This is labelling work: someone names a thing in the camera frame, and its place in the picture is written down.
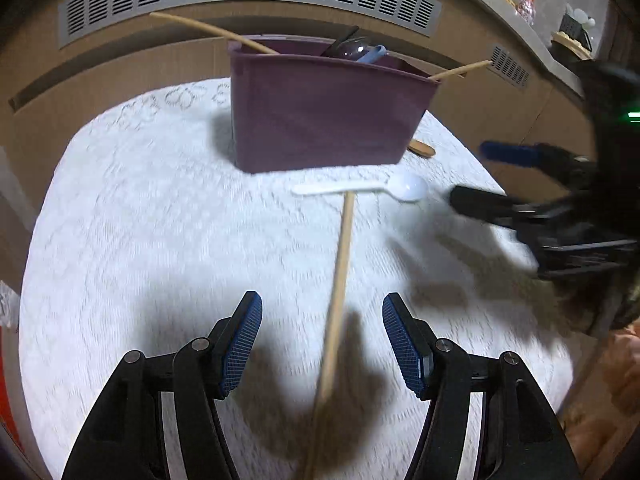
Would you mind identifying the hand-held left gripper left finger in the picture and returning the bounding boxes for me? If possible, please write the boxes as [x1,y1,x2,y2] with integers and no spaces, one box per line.
[60,291,264,480]

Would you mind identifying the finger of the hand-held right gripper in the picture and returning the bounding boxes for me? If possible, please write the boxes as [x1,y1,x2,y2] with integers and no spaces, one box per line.
[450,186,552,229]
[480,140,595,176]

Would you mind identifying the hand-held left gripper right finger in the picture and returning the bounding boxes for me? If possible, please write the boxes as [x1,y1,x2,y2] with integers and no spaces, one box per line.
[382,294,581,480]

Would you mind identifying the white plastic spoon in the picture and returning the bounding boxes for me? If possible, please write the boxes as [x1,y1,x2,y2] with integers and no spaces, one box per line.
[291,170,430,205]

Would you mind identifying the wooden chopstick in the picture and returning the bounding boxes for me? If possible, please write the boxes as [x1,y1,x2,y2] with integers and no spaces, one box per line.
[428,59,494,82]
[149,11,281,56]
[302,192,357,480]

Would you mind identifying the purple plastic utensil container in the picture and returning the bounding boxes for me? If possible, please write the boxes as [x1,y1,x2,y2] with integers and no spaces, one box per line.
[227,36,442,175]

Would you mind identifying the person's right forearm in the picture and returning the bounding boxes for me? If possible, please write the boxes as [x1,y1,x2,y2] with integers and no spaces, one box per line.
[562,280,640,480]

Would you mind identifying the short grey vent grille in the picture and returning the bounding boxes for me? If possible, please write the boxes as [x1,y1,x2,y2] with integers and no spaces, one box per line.
[487,44,531,89]

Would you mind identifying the grey kitchen countertop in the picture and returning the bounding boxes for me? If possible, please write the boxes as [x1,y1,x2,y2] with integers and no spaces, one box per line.
[465,0,588,98]

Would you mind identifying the white lace tablecloth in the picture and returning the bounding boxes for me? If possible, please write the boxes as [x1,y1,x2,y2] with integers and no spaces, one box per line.
[17,77,576,480]

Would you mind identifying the dark glossy spoon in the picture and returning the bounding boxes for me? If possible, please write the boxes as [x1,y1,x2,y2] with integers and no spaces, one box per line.
[336,38,372,62]

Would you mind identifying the black utensil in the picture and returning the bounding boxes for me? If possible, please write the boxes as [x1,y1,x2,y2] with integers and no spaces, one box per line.
[320,25,361,59]

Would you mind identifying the wooden cabinet front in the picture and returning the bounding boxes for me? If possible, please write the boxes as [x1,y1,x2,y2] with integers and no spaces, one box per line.
[0,0,601,211]

